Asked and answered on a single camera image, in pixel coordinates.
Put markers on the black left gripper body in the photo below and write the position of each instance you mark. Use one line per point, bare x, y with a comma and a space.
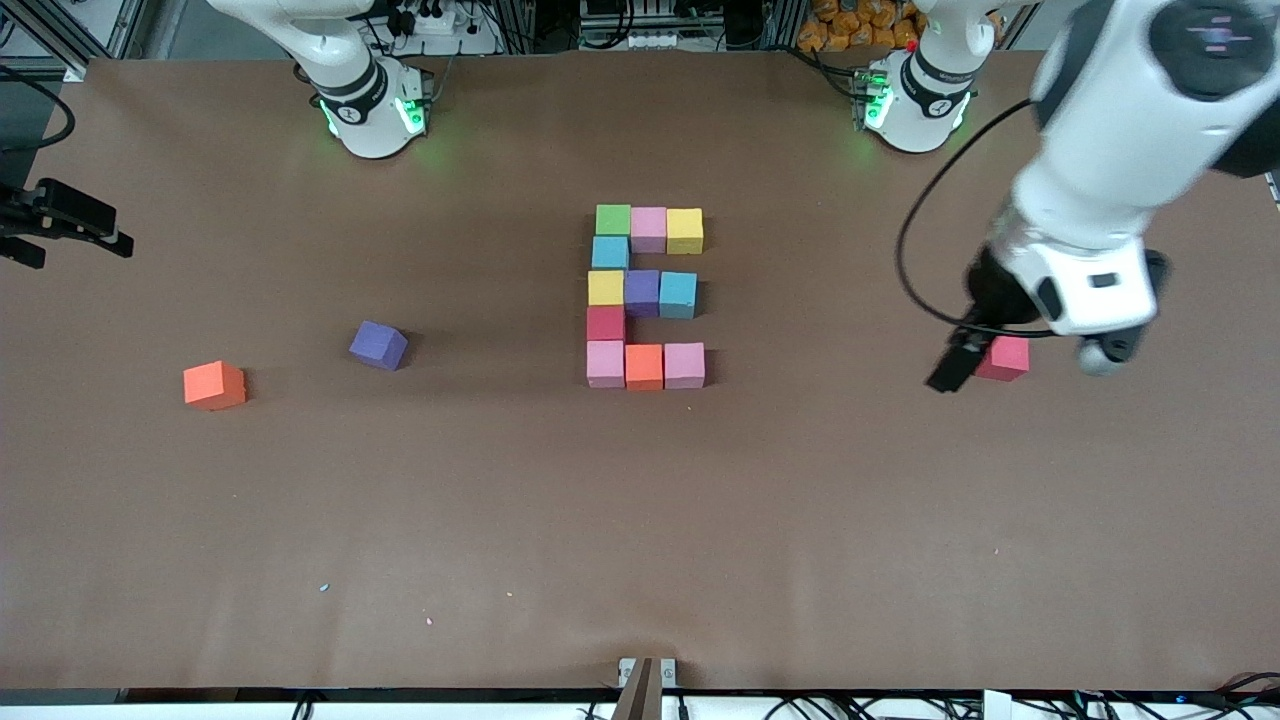
989, 288

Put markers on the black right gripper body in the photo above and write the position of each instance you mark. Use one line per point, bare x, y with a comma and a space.
30, 217

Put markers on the pink foam cube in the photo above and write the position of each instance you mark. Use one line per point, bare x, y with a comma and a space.
648, 230
685, 365
606, 363

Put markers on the blue foam cube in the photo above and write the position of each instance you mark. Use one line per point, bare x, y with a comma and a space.
678, 295
610, 253

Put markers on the yellow foam cube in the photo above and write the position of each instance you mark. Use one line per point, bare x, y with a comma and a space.
607, 288
685, 230

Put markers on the orange foam cube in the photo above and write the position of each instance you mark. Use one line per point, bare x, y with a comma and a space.
644, 366
214, 385

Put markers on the purple foam cube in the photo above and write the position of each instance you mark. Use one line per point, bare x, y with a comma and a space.
378, 345
643, 293

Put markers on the red foam cube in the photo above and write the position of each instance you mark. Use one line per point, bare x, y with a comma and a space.
606, 323
1008, 360

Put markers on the green foam cube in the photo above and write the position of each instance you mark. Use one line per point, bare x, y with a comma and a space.
613, 220

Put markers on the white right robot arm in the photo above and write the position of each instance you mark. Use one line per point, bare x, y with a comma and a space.
370, 120

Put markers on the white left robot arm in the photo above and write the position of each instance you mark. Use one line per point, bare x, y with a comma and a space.
1120, 130

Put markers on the bag of orange items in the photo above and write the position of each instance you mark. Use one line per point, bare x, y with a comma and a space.
830, 30

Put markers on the brown paper table cover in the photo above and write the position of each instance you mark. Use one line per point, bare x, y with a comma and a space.
640, 520

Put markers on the white power strip with plugs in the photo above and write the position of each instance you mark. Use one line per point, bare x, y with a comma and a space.
440, 24

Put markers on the metal table edge bracket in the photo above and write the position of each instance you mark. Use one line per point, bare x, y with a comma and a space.
640, 700

